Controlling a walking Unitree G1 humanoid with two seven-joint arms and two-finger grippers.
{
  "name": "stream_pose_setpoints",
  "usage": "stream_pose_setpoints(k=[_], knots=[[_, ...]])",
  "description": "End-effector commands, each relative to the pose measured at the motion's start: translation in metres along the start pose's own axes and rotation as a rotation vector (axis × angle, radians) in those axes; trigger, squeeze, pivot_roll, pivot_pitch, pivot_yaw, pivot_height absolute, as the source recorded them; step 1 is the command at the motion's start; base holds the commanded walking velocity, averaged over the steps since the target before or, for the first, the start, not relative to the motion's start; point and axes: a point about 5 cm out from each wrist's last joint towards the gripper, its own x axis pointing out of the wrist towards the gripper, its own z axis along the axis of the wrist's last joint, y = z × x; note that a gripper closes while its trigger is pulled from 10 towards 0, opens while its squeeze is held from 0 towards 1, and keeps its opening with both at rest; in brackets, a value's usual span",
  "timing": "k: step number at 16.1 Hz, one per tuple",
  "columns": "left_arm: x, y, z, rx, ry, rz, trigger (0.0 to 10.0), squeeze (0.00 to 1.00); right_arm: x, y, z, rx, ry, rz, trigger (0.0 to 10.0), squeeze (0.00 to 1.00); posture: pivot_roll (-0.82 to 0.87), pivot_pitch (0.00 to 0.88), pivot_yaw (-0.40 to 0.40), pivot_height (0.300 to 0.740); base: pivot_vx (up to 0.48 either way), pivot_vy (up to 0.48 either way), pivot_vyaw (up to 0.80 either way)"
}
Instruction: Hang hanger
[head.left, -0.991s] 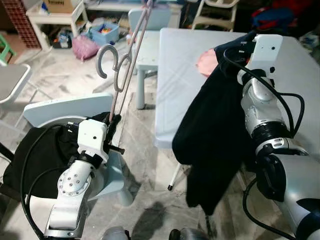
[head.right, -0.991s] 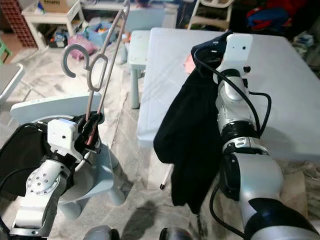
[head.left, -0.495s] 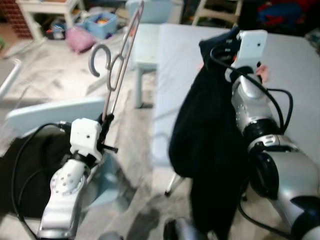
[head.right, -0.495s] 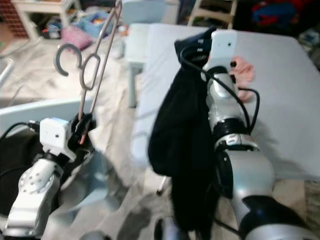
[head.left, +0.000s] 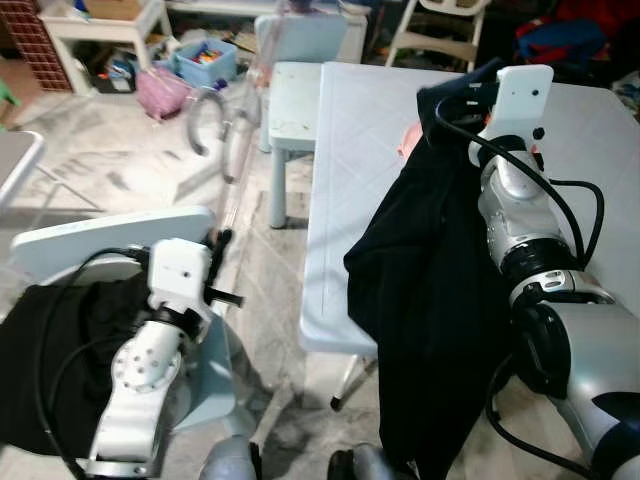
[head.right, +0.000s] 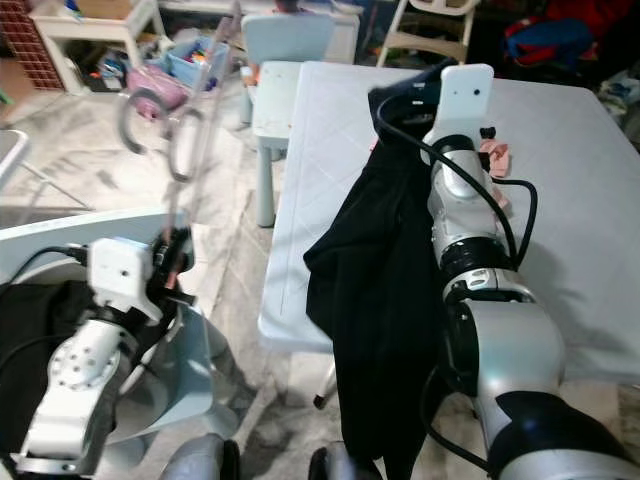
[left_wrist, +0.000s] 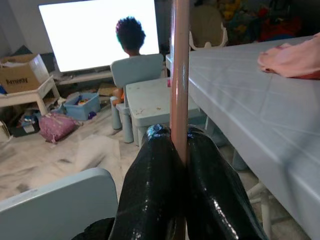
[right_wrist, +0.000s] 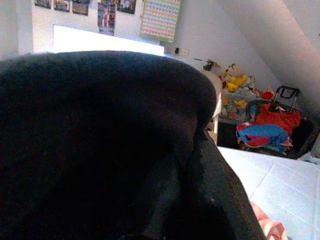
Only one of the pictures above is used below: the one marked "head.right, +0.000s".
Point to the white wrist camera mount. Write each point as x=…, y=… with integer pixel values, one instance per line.
x=120, y=275
x=460, y=100

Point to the pink cloth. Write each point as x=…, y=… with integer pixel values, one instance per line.
x=495, y=158

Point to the black garment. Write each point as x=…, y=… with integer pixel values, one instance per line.
x=380, y=290

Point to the brown cardboard box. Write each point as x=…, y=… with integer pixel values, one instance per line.
x=105, y=8

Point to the pink fabric bag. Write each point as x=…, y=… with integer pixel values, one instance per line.
x=155, y=100

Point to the red and blue bag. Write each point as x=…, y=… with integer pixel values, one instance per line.
x=550, y=40

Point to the pale blue plastic chair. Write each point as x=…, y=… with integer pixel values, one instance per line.
x=290, y=40
x=50, y=240

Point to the grey metal chair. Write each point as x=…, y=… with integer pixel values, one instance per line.
x=10, y=150

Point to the dark storage bin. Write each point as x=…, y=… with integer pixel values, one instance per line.
x=108, y=72

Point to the robot right leg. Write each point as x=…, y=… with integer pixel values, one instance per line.
x=345, y=465

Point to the white wooden high chair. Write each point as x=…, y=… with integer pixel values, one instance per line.
x=430, y=42

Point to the pale blue kids table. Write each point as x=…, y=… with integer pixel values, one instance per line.
x=275, y=100

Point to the blue plastic storage bin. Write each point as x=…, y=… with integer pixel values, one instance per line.
x=195, y=70

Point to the robot leg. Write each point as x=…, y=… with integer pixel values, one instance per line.
x=200, y=460
x=345, y=465

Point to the white plastic folding table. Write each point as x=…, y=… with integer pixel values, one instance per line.
x=590, y=200

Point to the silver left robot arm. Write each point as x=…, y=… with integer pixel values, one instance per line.
x=75, y=380

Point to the robot left leg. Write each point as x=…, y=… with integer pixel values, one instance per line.
x=200, y=460

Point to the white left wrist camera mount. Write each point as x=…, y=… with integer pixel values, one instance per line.
x=120, y=275

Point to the red brick-pattern panel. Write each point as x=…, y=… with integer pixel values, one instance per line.
x=20, y=45

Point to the small white wooden table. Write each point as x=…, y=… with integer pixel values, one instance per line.
x=90, y=22

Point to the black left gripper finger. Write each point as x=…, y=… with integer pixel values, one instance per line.
x=176, y=244

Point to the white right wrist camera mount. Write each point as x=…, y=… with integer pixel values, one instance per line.
x=460, y=100

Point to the black cloth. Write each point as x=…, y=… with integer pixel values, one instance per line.
x=30, y=360

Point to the clear white plastic hanger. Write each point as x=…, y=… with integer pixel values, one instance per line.
x=171, y=150

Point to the pale pink plastic hanger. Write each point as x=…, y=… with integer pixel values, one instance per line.
x=122, y=120

